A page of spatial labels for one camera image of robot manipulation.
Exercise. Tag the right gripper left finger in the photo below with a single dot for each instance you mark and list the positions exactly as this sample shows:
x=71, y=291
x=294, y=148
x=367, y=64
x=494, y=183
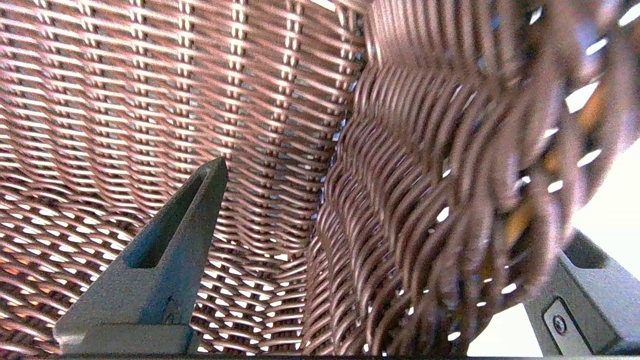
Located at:
x=145, y=300

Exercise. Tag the dark brown wicker basket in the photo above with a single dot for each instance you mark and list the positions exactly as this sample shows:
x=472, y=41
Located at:
x=300, y=125

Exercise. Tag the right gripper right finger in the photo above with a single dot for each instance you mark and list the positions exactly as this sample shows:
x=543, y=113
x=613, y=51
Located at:
x=595, y=300

